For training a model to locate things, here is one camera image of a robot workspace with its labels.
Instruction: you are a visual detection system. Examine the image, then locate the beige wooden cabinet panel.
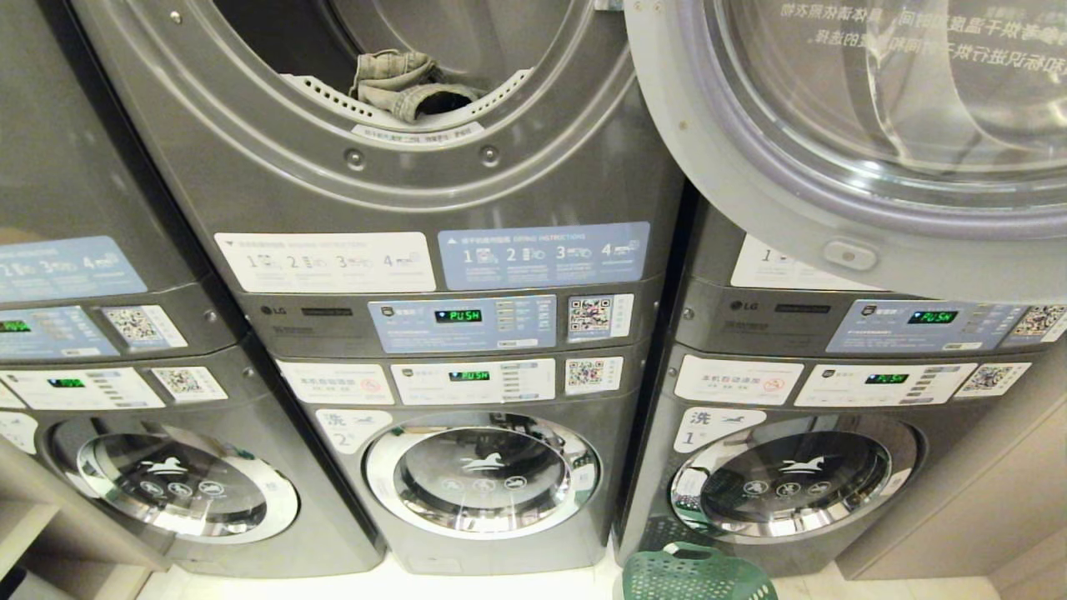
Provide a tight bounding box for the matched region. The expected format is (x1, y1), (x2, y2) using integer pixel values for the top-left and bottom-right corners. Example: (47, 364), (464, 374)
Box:
(836, 382), (1067, 600)

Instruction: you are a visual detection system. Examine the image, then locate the green plastic laundry basket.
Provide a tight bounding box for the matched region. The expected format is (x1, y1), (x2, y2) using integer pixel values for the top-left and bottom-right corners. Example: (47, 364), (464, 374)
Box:
(621, 542), (779, 600)

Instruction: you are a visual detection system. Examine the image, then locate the grey stacked washer dryer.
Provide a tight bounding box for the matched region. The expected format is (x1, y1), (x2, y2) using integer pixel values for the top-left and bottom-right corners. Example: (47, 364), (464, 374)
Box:
(0, 0), (387, 579)
(614, 185), (1067, 578)
(70, 0), (686, 577)

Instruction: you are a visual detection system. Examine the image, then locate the open round dryer door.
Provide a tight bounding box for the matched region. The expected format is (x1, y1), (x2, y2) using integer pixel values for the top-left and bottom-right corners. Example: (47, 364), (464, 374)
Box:
(624, 0), (1067, 303)

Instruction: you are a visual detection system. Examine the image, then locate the beige crumpled garment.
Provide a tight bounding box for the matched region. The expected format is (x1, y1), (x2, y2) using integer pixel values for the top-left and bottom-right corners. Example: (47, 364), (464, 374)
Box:
(348, 49), (488, 124)

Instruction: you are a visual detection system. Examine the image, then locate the round chrome washer door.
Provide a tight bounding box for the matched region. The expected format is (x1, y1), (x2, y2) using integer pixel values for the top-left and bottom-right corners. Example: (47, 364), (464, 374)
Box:
(364, 412), (603, 541)
(49, 417), (300, 546)
(669, 414), (920, 546)

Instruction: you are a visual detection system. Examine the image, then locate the light wooden shelf unit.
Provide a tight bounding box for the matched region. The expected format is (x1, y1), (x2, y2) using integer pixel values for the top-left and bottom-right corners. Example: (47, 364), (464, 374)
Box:
(0, 435), (173, 600)

